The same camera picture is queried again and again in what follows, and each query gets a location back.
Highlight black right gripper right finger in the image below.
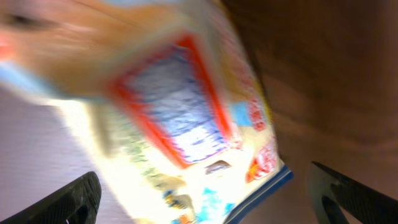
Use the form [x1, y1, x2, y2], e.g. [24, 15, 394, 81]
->
[308, 161, 397, 224]

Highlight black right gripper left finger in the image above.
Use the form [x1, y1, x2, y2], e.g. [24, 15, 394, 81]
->
[1, 171, 101, 224]

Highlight yellow wet wipes pack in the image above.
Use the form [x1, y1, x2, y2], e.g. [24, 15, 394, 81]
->
[1, 0, 293, 223]

